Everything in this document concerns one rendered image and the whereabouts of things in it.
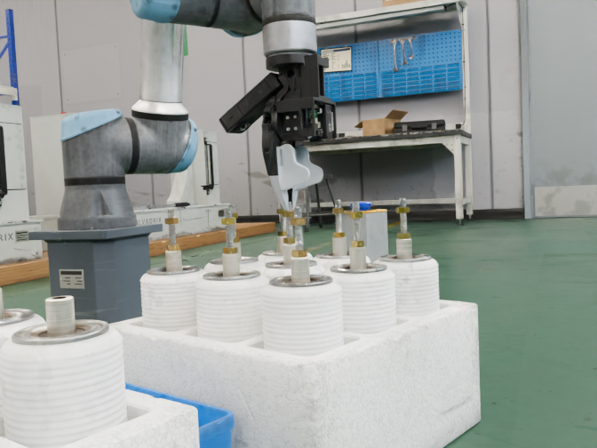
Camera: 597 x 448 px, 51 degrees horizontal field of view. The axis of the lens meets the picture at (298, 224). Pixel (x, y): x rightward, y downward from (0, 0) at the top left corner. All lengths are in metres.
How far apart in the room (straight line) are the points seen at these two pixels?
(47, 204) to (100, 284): 2.42
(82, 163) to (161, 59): 0.26
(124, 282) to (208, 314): 0.47
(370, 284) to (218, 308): 0.19
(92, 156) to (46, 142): 2.37
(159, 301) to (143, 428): 0.37
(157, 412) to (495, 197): 5.43
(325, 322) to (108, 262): 0.61
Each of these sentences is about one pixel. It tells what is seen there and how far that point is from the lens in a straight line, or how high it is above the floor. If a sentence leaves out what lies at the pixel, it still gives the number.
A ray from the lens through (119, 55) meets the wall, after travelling 7.54.
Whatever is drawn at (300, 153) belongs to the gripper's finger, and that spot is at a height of 0.41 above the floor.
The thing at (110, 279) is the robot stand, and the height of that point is 0.21.
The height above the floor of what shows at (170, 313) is 0.20.
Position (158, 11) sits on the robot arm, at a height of 0.61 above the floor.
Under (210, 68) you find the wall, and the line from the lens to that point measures 6.87.
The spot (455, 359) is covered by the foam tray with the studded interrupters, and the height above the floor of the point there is 0.11.
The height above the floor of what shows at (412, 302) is 0.20.
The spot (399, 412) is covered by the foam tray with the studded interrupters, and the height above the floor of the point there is 0.08.
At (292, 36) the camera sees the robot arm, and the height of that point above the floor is 0.57.
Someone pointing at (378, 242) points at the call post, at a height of 0.26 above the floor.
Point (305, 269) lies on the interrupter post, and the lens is 0.74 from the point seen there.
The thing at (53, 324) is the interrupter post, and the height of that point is 0.26.
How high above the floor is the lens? 0.36
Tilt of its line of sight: 3 degrees down
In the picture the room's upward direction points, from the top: 3 degrees counter-clockwise
